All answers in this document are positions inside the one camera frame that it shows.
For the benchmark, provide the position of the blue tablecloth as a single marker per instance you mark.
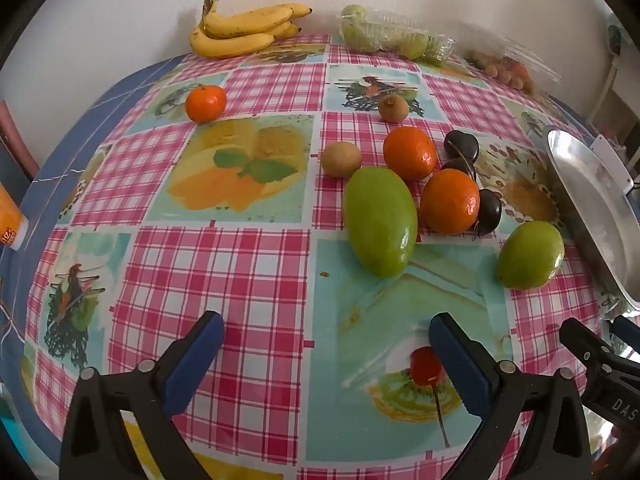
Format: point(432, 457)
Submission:
point(75, 125)

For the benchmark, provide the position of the reddish wooden chair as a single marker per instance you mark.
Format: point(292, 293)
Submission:
point(15, 135)

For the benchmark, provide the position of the metal tray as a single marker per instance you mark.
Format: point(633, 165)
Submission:
point(595, 200)

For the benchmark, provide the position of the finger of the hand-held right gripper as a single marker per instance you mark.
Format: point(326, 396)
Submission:
point(627, 335)
point(585, 345)

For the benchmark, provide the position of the dark plum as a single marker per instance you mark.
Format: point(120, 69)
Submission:
point(462, 144)
point(457, 166)
point(490, 211)

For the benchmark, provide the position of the small green mango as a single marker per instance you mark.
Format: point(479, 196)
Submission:
point(530, 255)

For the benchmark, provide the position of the clear container of green fruit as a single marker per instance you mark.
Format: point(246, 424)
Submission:
point(385, 35)

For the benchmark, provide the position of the clear container of brown fruit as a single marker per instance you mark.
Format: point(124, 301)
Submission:
point(505, 70)

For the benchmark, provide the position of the brown kiwi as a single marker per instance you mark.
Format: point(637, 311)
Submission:
point(341, 159)
point(393, 108)

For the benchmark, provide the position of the small mandarin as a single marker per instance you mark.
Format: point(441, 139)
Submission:
point(205, 104)

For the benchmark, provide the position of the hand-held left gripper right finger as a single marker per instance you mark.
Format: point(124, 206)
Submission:
point(460, 365)

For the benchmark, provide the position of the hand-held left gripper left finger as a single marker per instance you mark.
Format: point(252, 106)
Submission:
point(192, 365)

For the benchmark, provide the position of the orange plastic bottle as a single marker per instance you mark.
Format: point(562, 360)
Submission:
point(10, 220)

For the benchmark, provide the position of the yellow banana bunch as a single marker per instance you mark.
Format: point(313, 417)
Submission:
point(235, 45)

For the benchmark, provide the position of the large green mango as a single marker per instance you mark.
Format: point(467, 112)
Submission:
point(381, 221)

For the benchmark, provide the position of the orange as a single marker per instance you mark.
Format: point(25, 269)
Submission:
point(449, 202)
point(410, 154)

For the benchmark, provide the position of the pink checkered printed tablecloth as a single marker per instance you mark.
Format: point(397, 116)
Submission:
point(220, 270)

